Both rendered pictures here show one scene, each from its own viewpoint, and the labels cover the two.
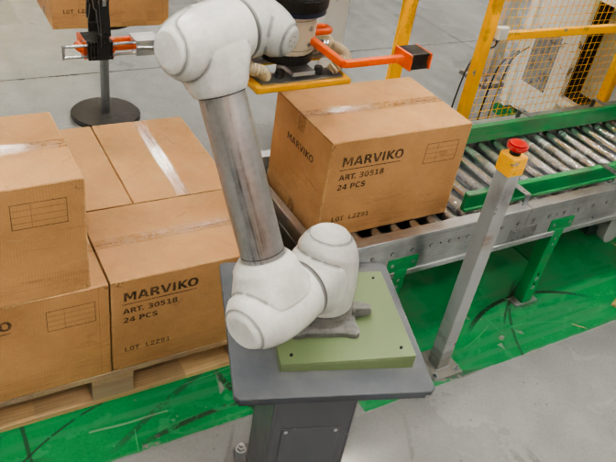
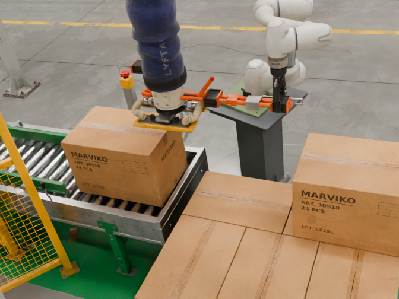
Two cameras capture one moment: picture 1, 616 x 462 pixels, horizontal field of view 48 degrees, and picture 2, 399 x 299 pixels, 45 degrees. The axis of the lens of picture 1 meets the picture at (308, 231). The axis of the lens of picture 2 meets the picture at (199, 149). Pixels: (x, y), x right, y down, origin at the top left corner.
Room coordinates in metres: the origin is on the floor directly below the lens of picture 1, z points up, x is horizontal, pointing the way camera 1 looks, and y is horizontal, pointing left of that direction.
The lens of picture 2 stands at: (3.02, 2.19, 2.53)
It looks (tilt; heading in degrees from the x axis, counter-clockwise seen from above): 37 degrees down; 243
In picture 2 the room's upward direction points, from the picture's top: 10 degrees counter-clockwise
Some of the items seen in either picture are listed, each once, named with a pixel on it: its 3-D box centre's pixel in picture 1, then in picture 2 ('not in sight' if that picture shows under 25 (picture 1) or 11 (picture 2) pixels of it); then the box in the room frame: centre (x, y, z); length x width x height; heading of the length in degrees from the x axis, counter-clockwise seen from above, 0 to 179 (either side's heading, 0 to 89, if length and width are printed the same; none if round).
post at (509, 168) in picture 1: (471, 270); (141, 136); (2.03, -0.62, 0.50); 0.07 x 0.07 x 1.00; 35
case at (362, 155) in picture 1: (365, 154); (127, 154); (2.31, -0.16, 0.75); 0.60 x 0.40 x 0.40; 125
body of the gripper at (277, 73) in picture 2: not in sight; (278, 74); (1.75, 0.65, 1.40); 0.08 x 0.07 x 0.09; 35
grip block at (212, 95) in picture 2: not in sight; (212, 98); (1.96, 0.37, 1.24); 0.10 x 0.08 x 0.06; 36
